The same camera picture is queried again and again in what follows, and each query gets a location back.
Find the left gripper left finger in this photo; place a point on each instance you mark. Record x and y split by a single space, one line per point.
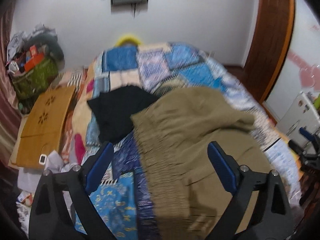
50 219

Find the khaki pants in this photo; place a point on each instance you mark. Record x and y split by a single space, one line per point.
172 137

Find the blue patchwork bedspread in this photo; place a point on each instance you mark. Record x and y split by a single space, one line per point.
123 199

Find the wooden folding table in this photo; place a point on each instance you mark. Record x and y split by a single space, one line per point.
43 128

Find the striped pink curtain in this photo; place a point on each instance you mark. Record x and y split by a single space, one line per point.
10 116

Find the black garment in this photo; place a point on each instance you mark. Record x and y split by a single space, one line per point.
113 111

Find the wooden door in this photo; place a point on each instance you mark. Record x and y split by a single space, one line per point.
271 38

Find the green bag with clutter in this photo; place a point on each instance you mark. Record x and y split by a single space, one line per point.
35 81

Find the grey plush toy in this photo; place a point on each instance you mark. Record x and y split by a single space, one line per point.
44 39

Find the yellow pillow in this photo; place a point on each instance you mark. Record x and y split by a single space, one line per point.
128 39

